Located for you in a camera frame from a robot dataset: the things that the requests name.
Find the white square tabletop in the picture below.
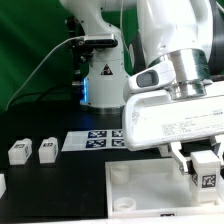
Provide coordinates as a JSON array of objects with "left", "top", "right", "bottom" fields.
[{"left": 105, "top": 158, "right": 224, "bottom": 219}]

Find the black cable on table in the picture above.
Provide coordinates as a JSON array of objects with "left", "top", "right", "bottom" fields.
[{"left": 6, "top": 84, "right": 81, "bottom": 109}]

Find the black camera stand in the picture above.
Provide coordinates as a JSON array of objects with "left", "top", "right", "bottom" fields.
[{"left": 65, "top": 16, "right": 92, "bottom": 98}]

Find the white block left edge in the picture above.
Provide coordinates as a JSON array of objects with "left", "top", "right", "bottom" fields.
[{"left": 0, "top": 174, "right": 6, "bottom": 199}]

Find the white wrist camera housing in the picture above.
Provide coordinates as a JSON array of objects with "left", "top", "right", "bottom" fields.
[{"left": 123, "top": 61, "right": 176, "bottom": 101}]

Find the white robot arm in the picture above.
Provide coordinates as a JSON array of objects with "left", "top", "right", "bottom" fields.
[{"left": 59, "top": 0, "right": 224, "bottom": 174}]

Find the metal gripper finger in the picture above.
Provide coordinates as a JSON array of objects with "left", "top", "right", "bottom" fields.
[
  {"left": 211, "top": 135, "right": 224, "bottom": 164},
  {"left": 170, "top": 142, "right": 189, "bottom": 175}
]

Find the white sheet with markers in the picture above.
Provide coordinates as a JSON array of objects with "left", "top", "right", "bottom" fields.
[{"left": 62, "top": 129, "right": 125, "bottom": 152}]

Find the white cable left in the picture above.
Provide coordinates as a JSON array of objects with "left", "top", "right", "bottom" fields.
[{"left": 5, "top": 36, "right": 84, "bottom": 111}]

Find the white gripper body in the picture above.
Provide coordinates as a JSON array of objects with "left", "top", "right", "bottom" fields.
[{"left": 122, "top": 87, "right": 224, "bottom": 151}]

